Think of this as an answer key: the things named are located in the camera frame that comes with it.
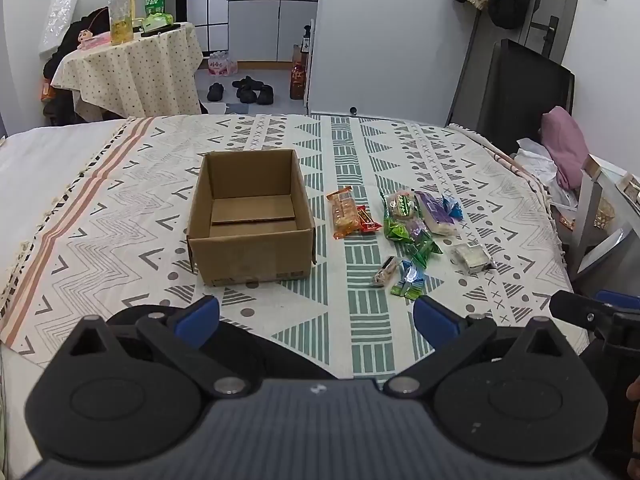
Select table with dotted tablecloth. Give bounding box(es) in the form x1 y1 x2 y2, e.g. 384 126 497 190
51 22 204 124

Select black clothing pile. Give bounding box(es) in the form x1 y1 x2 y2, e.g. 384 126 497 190
42 7 112 127

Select white side table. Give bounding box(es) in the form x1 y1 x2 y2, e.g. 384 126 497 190
569 154 640 282

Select flat black device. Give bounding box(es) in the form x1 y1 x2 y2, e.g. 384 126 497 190
140 22 182 38

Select person's right hand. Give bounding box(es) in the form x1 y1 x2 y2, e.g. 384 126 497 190
627 375 640 461

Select orange biscuit packet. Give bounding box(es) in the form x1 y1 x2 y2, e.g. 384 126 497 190
326 186 362 240

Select cardboard box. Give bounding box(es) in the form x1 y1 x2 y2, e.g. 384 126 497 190
186 149 317 288

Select pink bottle pack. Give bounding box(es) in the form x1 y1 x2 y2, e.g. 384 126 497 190
207 51 239 76

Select blue green snack packet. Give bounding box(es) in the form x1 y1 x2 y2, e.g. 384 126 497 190
390 260 426 301

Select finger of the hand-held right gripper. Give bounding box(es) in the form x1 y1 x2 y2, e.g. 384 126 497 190
549 289 640 333

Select red snack packet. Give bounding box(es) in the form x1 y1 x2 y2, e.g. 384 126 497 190
355 205 382 235

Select white kitchen cabinet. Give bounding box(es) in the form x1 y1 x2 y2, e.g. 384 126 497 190
227 0 319 64

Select green-label round cake packet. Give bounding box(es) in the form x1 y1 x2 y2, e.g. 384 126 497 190
382 189 419 221

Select bubble wrap roll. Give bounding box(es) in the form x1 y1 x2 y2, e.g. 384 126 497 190
38 0 81 56

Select pink box with doll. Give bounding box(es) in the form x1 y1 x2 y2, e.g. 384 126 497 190
77 29 112 51

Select purple white cake packet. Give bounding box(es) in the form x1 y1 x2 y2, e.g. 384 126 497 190
415 190 464 237

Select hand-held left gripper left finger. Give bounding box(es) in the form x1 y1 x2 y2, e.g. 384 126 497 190
65 296 251 398

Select white plastic bag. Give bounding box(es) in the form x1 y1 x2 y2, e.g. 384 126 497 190
514 137 581 211

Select clear white snack packet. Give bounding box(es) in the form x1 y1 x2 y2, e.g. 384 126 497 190
451 242 497 274

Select yellow oil bottle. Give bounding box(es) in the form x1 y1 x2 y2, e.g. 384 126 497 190
109 0 135 46

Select green tissue pack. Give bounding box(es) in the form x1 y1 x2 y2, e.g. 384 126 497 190
141 12 174 31

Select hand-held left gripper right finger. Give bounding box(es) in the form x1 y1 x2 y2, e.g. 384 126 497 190
382 295 571 397

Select pink cloth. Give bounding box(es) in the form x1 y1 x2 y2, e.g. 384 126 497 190
541 106 592 191

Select white bed sheet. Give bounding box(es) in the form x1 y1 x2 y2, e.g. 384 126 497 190
0 119 135 311

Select door handle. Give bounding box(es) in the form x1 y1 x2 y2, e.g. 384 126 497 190
542 15 560 59

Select large green snack packet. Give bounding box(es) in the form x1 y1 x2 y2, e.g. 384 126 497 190
383 217 426 244

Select brown bottle red label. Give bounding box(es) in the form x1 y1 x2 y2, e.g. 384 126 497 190
289 44 307 100

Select black grid sliding door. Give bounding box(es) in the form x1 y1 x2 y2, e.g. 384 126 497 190
182 0 231 57

